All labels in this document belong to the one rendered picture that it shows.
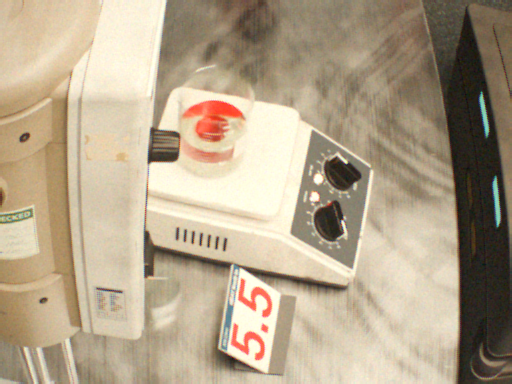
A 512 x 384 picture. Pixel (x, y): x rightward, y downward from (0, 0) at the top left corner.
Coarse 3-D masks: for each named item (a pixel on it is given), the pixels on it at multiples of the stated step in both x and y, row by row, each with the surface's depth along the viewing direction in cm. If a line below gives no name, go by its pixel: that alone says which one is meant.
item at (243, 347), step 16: (240, 272) 108; (240, 288) 107; (256, 288) 109; (240, 304) 106; (256, 304) 108; (272, 304) 109; (240, 320) 105; (256, 320) 107; (240, 336) 105; (256, 336) 106; (240, 352) 104; (256, 352) 105
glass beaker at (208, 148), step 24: (192, 72) 103; (216, 72) 104; (240, 72) 104; (192, 96) 105; (216, 96) 107; (240, 96) 105; (192, 120) 101; (240, 120) 101; (192, 144) 104; (216, 144) 103; (240, 144) 104; (192, 168) 106; (216, 168) 105
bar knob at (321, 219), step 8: (336, 200) 109; (320, 208) 110; (328, 208) 109; (336, 208) 109; (320, 216) 109; (328, 216) 109; (336, 216) 109; (320, 224) 109; (328, 224) 109; (336, 224) 109; (344, 224) 109; (320, 232) 109; (328, 232) 109; (336, 232) 109; (344, 232) 108; (328, 240) 109; (336, 240) 110
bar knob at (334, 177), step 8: (328, 160) 113; (336, 160) 112; (344, 160) 112; (328, 168) 112; (336, 168) 112; (344, 168) 112; (352, 168) 112; (328, 176) 112; (336, 176) 113; (344, 176) 113; (352, 176) 112; (360, 176) 112; (336, 184) 112; (344, 184) 113; (352, 184) 113
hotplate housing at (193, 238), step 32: (288, 192) 109; (160, 224) 108; (192, 224) 107; (224, 224) 107; (256, 224) 107; (288, 224) 107; (192, 256) 112; (224, 256) 110; (256, 256) 109; (288, 256) 108; (320, 256) 108
